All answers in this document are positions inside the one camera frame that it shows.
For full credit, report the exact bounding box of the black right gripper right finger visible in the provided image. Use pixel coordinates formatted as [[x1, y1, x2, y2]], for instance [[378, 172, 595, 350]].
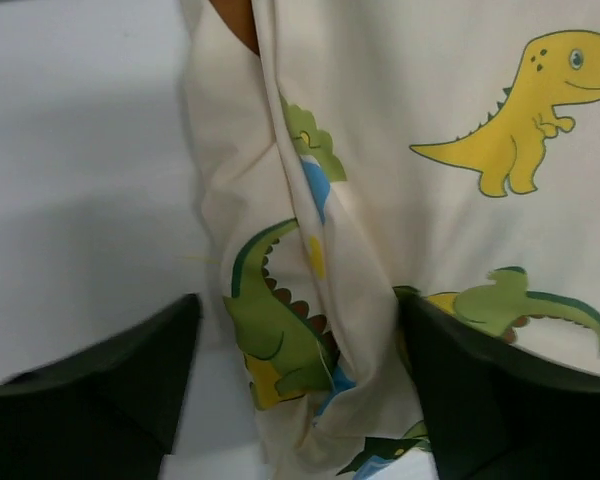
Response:
[[397, 287, 600, 479]]

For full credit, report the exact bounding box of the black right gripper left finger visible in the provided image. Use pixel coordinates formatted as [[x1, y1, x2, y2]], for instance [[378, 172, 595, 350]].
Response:
[[0, 294, 201, 479]]

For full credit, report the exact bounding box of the dinosaur print cream cloth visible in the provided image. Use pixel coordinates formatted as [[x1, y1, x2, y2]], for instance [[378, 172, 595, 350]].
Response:
[[182, 1, 600, 479]]

